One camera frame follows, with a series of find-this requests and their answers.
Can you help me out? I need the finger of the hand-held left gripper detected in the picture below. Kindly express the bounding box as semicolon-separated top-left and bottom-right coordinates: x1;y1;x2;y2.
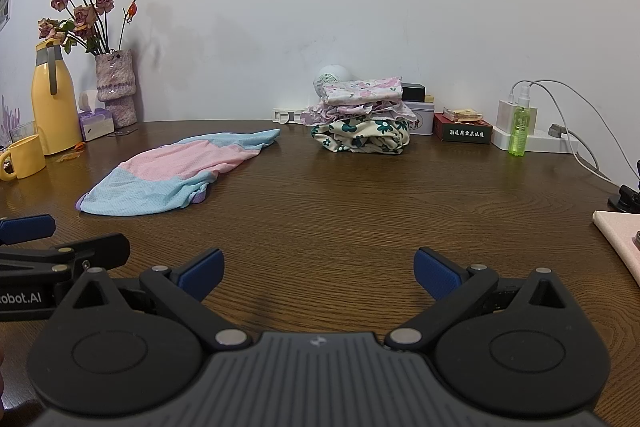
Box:
0;234;131;281
0;215;56;246

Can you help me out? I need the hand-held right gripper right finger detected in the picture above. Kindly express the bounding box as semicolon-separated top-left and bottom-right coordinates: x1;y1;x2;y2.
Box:
384;247;581;352

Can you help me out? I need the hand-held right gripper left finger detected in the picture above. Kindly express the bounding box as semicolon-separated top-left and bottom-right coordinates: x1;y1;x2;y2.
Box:
59;248;253;352

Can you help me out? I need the pink and blue sleeveless top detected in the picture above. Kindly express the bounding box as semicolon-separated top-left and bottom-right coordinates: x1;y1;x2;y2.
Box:
75;129;282;216

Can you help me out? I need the yellow mug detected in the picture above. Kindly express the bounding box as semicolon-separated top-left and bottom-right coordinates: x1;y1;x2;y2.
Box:
0;134;47;181

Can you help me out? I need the orange packet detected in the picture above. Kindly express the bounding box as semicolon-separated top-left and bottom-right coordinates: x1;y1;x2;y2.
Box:
56;142;86;162

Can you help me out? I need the glass cup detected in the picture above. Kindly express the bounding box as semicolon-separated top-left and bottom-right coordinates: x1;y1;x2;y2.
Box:
9;121;38;145

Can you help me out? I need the yellow thermos jug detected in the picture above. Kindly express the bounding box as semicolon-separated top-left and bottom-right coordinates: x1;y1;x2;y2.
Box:
31;39;83;156

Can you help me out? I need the purple tissue box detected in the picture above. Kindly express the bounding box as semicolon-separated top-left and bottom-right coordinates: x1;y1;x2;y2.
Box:
77;90;117;142

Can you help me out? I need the red box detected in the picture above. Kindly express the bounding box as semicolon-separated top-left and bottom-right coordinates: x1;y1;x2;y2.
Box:
432;113;493;144

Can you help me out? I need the cream floral folded garment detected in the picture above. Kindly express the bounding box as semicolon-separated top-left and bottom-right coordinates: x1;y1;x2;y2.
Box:
311;114;411;154

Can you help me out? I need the silver tin box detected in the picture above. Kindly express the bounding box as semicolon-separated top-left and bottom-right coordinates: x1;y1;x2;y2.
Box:
407;99;436;136

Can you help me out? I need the small tan packet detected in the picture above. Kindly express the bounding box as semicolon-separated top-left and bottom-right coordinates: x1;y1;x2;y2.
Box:
442;107;485;124

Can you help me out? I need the green spray bottle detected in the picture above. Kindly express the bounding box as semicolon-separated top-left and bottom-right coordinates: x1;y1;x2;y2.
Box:
508;88;531;156

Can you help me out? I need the large white power strip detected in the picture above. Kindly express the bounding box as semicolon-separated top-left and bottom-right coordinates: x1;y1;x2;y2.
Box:
491;127;581;154

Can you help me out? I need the white charger block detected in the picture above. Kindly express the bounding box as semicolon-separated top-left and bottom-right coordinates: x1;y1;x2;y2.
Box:
496;98;538;132

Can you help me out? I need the pink board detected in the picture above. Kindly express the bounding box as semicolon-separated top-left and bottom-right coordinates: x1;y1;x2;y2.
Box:
592;209;640;288

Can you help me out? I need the pink floral folded garment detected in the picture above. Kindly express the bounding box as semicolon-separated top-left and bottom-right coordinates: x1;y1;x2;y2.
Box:
300;76;416;128

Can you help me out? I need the white round device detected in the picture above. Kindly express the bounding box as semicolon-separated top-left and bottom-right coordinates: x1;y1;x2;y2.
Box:
313;64;353;98

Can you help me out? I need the grey plug with cable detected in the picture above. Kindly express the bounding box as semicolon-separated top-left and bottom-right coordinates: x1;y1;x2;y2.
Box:
548;123;601;170

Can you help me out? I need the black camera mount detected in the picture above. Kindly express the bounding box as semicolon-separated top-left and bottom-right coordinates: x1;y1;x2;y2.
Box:
607;184;640;214

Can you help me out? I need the white charging cable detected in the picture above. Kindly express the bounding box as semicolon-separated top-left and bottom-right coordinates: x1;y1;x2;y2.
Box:
507;79;613;180

